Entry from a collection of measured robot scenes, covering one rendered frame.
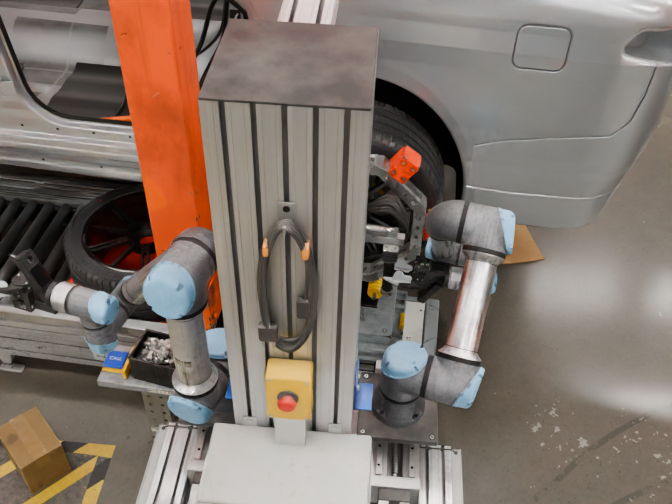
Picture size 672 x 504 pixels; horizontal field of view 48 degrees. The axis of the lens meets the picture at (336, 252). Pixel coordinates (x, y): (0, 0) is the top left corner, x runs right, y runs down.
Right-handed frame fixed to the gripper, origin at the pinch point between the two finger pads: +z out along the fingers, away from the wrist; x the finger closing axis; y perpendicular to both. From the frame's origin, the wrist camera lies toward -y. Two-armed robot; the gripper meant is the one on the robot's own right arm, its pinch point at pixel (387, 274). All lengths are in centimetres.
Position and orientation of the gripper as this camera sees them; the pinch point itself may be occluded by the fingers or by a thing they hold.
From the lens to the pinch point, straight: 253.5
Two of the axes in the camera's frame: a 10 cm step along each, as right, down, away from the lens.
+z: -9.9, -1.2, 0.9
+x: -1.5, 6.7, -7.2
